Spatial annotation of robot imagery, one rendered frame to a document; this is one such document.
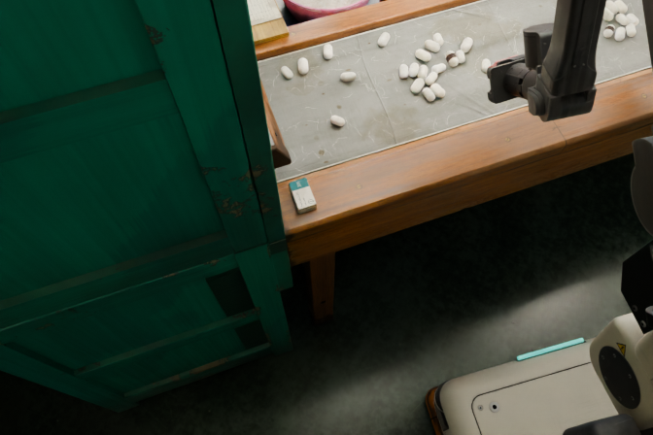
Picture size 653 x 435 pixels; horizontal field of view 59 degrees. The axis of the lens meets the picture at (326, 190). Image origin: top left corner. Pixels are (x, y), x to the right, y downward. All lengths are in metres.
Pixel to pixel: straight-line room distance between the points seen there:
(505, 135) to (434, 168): 0.16
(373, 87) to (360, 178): 0.24
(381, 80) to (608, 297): 1.09
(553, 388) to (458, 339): 0.37
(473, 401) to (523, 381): 0.13
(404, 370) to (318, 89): 0.90
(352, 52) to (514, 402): 0.90
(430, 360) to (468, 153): 0.80
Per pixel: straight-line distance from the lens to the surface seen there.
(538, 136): 1.22
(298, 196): 1.06
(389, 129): 1.19
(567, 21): 0.83
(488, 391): 1.51
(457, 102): 1.25
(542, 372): 1.56
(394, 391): 1.76
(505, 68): 1.07
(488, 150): 1.17
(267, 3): 1.36
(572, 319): 1.94
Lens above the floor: 1.73
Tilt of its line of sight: 63 degrees down
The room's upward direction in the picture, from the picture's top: straight up
